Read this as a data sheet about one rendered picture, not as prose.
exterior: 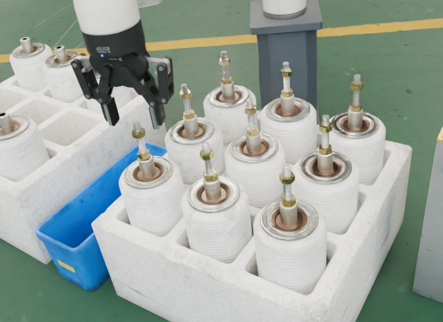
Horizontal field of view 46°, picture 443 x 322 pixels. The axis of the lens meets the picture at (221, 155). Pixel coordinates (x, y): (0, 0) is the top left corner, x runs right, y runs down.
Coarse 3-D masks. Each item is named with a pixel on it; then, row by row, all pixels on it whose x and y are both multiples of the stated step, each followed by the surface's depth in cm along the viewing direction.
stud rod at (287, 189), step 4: (284, 168) 63; (288, 168) 63; (284, 172) 63; (288, 172) 63; (284, 176) 64; (288, 176) 64; (284, 184) 65; (284, 188) 65; (288, 188) 65; (284, 192) 65; (288, 192) 65; (284, 196) 66; (288, 196) 65; (288, 200) 66
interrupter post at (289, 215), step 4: (280, 204) 67; (296, 204) 66; (280, 208) 67; (284, 208) 66; (288, 208) 66; (292, 208) 66; (296, 208) 67; (280, 212) 68; (284, 212) 67; (288, 212) 66; (292, 212) 66; (296, 212) 67; (284, 216) 67; (288, 216) 67; (292, 216) 67; (296, 216) 67; (284, 220) 68; (288, 220) 67; (292, 220) 67; (296, 220) 68; (284, 224) 68; (288, 224) 68; (292, 224) 68
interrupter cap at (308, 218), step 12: (276, 204) 71; (300, 204) 70; (264, 216) 69; (276, 216) 69; (300, 216) 69; (312, 216) 68; (264, 228) 67; (276, 228) 67; (288, 228) 67; (300, 228) 67; (312, 228) 66; (288, 240) 66
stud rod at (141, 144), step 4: (136, 124) 74; (136, 128) 74; (140, 128) 75; (136, 132) 75; (140, 140) 76; (140, 144) 76; (144, 144) 77; (140, 148) 77; (144, 148) 77; (140, 152) 77; (144, 152) 77
